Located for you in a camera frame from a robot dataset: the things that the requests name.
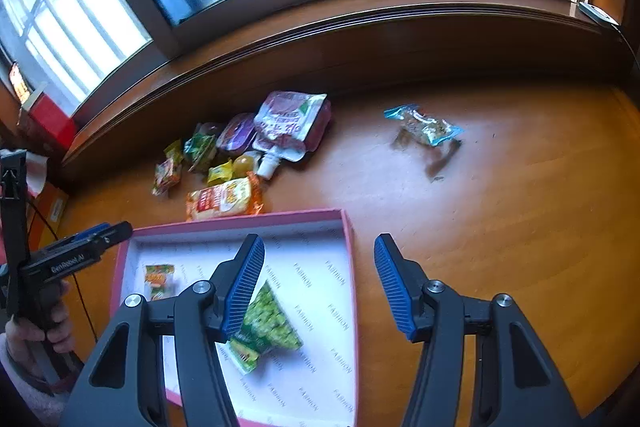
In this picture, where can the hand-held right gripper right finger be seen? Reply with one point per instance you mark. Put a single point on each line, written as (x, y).
(394, 284)

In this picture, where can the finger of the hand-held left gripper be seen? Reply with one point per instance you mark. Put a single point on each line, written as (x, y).
(117, 234)
(90, 233)

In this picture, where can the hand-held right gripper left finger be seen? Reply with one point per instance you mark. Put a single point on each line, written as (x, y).
(246, 283)

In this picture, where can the green pea snack packet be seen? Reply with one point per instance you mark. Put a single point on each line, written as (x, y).
(199, 152)
(267, 324)

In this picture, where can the small orange candy packet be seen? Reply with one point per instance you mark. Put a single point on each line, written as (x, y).
(159, 281)

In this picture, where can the orange-red sausage snack packet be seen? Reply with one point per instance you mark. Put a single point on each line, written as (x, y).
(166, 177)

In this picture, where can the pink cardboard box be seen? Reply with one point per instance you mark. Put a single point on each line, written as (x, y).
(310, 357)

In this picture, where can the purple jelly cup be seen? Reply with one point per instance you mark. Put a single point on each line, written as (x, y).
(236, 133)

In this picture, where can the clear blue-edged snack packet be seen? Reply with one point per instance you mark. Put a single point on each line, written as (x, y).
(425, 124)

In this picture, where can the pink spouted drink pouch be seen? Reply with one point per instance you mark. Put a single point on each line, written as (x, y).
(285, 119)

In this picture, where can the person's left forearm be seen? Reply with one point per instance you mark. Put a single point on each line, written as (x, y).
(27, 392)

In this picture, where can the person's left hand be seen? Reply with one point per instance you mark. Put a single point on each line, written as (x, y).
(27, 334)

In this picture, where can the orange flat box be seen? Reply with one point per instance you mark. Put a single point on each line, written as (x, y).
(50, 212)

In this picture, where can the white and pink cloth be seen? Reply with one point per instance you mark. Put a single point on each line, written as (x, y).
(36, 172)

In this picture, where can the orange noodle snack packet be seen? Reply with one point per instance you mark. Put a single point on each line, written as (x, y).
(225, 199)

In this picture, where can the small yellow-green candy packet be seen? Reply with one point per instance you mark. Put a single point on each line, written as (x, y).
(173, 152)

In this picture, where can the small yellow snack packet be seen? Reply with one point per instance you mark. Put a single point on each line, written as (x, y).
(220, 173)

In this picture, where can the clear packet with brown egg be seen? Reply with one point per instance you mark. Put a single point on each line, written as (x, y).
(245, 164)

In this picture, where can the red cardboard box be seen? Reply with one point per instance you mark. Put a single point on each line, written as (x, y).
(50, 119)

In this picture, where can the brown jelly cup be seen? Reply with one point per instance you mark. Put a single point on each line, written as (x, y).
(210, 129)

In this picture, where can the orange printed card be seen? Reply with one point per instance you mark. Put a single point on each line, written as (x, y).
(19, 82)

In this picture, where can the dark pink snack package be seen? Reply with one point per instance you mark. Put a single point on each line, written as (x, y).
(320, 127)

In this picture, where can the wooden window sill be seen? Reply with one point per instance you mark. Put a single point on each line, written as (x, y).
(350, 42)

